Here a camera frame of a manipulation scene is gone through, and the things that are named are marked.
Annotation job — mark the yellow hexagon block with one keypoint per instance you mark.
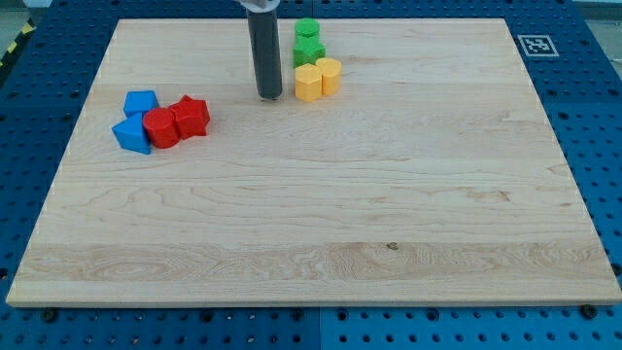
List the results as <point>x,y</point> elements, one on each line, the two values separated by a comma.
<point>308,82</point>

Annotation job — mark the white fiducial marker tag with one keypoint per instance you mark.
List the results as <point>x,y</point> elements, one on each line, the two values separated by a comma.
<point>537,45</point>

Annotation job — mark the blue cube block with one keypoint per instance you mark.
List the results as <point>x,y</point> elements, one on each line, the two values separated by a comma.
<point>139,102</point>

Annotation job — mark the white rod mount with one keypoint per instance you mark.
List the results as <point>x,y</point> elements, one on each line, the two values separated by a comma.
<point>260,5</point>

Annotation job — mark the green circle block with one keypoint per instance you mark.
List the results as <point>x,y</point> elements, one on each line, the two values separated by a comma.
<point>306,28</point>

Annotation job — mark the yellow heart block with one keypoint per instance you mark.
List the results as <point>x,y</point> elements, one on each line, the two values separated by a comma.
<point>331,70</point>

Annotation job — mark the green star block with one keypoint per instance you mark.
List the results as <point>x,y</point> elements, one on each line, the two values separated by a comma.
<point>307,50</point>

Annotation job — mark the red star block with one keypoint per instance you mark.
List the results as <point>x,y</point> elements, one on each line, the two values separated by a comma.
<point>191,116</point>

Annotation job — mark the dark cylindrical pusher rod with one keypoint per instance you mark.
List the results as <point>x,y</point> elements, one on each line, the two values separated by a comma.
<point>265,46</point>

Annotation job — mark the wooden board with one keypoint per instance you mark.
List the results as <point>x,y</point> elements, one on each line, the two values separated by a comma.
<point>431,178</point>

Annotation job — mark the blue triangle block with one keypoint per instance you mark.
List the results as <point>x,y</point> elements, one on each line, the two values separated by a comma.
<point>131,135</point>

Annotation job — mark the red circle block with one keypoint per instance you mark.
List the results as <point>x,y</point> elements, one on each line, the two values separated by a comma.
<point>160,125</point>

